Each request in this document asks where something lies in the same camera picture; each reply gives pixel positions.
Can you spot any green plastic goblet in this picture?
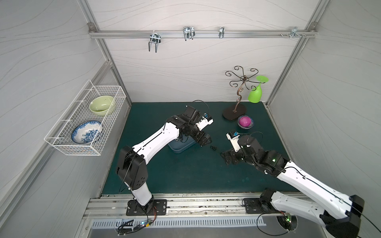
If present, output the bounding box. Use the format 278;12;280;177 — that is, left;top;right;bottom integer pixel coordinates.
248;75;269;103

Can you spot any aluminium top rail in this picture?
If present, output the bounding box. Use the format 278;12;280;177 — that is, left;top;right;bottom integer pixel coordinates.
89;29;318;40

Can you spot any metal double hook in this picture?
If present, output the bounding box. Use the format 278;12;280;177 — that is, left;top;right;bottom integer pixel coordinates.
148;33;161;52

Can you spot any purple ball in bowl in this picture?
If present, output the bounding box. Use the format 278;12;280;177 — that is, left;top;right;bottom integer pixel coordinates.
237;115;254;130

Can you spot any blue white patterned bowl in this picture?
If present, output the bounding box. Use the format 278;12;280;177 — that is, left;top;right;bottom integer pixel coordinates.
71;121;103;144

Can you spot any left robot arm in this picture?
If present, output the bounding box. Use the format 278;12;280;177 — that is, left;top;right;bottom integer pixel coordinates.
116;106;213;209

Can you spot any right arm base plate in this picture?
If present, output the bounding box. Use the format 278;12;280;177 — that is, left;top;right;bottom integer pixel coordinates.
242;197;284;216

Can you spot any metal hook right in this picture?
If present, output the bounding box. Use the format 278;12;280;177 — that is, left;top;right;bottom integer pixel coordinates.
280;27;306;39

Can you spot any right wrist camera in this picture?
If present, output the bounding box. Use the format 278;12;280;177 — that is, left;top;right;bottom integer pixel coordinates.
226;131;241;152

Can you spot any green table mat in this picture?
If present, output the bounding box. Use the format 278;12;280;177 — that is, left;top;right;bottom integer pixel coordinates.
118;102;295;193

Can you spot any small metal hook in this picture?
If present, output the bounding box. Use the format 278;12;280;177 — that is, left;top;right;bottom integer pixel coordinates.
219;27;225;39

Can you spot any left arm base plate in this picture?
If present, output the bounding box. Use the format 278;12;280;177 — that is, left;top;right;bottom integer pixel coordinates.
126;199;167;216

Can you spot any green ceramic bowl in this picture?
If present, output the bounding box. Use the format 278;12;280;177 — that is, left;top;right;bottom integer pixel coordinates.
89;95;116;117

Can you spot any aluminium rail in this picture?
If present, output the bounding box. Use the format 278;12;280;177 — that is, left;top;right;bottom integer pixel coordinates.
83;193;328;219
89;29;318;40

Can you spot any metal hook centre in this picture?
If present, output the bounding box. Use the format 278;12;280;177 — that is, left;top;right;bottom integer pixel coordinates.
183;26;195;41

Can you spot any white wire basket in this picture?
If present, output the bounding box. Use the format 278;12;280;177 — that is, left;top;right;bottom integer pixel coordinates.
44;81;126;156

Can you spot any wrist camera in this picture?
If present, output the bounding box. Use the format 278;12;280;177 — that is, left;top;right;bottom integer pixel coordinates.
195;114;213;131
226;131;241;152

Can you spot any aluminium front rail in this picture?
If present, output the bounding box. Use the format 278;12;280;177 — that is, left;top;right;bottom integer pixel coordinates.
83;193;328;219

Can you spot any blue plastic storage box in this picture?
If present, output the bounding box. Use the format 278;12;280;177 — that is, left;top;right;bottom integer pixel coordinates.
168;136;196;154

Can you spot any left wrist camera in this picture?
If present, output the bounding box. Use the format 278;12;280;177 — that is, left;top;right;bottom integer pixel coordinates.
195;114;213;131

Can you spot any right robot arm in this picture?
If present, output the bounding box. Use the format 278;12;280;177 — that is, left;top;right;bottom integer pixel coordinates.
221;132;365;238

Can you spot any dark metal jewelry stand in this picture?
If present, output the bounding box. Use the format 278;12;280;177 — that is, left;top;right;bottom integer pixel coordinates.
222;65;259;121

